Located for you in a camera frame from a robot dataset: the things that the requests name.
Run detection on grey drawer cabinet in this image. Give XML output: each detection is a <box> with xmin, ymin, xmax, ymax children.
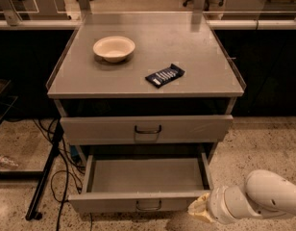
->
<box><xmin>48</xmin><ymin>13</ymin><xmax>245</xmax><ymax>160</ymax></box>

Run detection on grey drawer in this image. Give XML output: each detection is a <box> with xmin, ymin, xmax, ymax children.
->
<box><xmin>61</xmin><ymin>115</ymin><xmax>233</xmax><ymax>145</ymax></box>
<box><xmin>68</xmin><ymin>154</ymin><xmax>212</xmax><ymax>213</ymax></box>

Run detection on white horizontal rail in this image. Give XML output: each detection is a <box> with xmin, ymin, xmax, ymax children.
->
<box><xmin>0</xmin><ymin>20</ymin><xmax>296</xmax><ymax>30</ymax></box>

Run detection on dark side shelf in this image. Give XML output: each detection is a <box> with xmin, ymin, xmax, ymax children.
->
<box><xmin>0</xmin><ymin>79</ymin><xmax>17</xmax><ymax>124</ymax></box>

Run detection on black floor cables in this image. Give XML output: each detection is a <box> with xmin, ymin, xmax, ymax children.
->
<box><xmin>32</xmin><ymin>117</ymin><xmax>94</xmax><ymax>231</ymax></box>

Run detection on white ceramic bowl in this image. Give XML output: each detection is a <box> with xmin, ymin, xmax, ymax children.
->
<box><xmin>93</xmin><ymin>36</ymin><xmax>136</xmax><ymax>63</ymax></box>

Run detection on black tripod stand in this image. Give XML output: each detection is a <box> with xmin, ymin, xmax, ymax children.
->
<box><xmin>25</xmin><ymin>123</ymin><xmax>63</xmax><ymax>221</ymax></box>

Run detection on clear plastic bottle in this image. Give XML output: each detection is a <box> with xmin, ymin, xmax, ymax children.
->
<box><xmin>0</xmin><ymin>155</ymin><xmax>18</xmax><ymax>169</ymax></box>

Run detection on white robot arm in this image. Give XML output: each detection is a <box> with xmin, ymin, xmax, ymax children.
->
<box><xmin>187</xmin><ymin>169</ymin><xmax>296</xmax><ymax>224</ymax></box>

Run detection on dark blue snack wrapper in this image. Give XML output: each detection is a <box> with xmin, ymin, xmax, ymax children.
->
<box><xmin>145</xmin><ymin>64</ymin><xmax>185</xmax><ymax>89</ymax></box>

